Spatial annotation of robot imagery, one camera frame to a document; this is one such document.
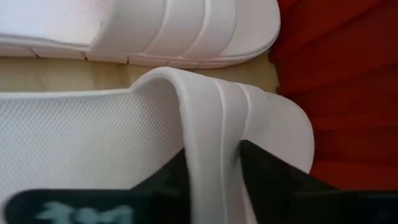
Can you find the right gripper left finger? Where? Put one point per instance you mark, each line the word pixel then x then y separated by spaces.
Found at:
pixel 155 205

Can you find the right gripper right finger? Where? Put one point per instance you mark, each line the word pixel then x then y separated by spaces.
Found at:
pixel 295 199

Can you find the pale pink slide sandal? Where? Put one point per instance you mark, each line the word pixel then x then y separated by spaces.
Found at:
pixel 93 140
pixel 155 28

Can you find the red plastic bin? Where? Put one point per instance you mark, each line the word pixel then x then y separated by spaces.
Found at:
pixel 342 77

